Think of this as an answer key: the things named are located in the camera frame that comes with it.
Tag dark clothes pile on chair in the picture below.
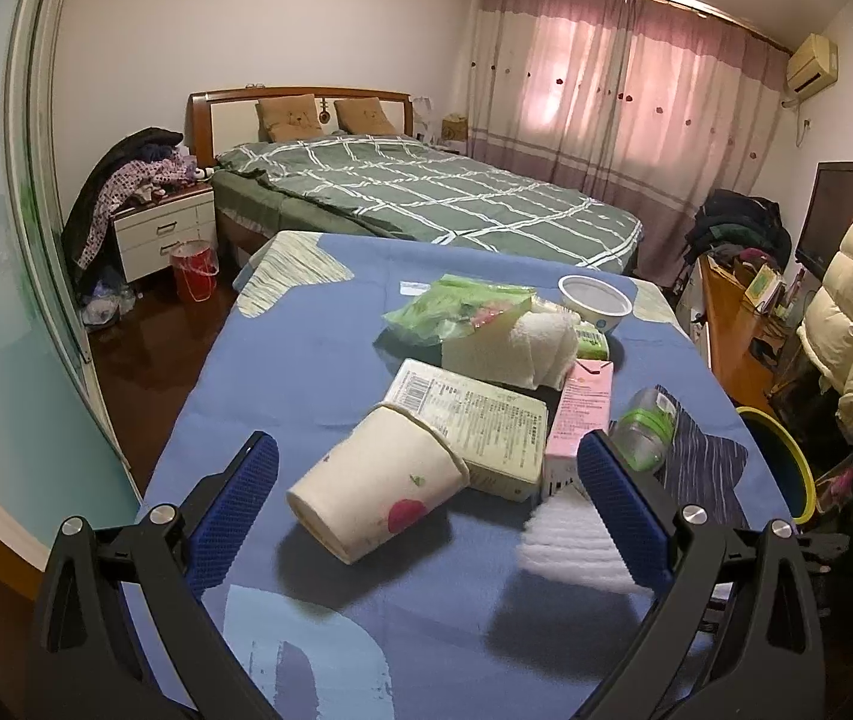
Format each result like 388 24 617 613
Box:
685 191 794 267

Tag wooden desk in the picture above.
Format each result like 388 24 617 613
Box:
696 255 803 398

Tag wooden bed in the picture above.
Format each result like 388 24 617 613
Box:
185 86 645 278

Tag brown pillow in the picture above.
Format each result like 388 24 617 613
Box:
334 97 398 134
256 94 325 142

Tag pink curtain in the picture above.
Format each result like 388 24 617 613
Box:
466 0 791 203

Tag clear bottle with green band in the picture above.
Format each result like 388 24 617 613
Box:
610 388 680 475

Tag red bucket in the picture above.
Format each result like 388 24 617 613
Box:
170 240 219 303

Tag cream cardboard box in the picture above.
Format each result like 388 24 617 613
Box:
382 358 564 503

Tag green plastic bag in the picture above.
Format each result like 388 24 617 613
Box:
383 274 534 350

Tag white plastic bowl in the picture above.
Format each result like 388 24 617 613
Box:
557 274 633 335

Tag wall air conditioner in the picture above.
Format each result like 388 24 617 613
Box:
785 32 840 97

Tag yellow rimmed trash bin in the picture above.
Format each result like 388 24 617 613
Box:
734 406 819 526

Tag pile of clothes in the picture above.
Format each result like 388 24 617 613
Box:
61 127 210 271

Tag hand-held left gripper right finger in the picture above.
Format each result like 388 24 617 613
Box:
576 431 828 720

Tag blue tablecloth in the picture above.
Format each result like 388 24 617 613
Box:
134 231 795 720

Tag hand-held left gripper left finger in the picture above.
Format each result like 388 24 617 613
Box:
25 431 281 720

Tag green book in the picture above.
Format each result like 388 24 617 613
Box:
743 266 783 308

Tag pink drink carton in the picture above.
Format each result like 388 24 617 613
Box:
542 358 615 500

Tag black television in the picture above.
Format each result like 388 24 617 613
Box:
794 161 853 280

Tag crumpled white tissue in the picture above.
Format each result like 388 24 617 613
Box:
516 484 656 593

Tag plastic bags on floor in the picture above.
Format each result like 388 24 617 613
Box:
82 277 135 327

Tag white paper cup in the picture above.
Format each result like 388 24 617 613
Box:
286 403 471 565

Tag white nightstand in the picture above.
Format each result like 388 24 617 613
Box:
113 184 218 282

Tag small green carton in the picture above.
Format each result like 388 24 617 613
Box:
572 321 611 361

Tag green checked duvet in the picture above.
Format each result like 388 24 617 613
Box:
214 133 644 271

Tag white paper towel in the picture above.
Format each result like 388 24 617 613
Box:
441 298 579 392

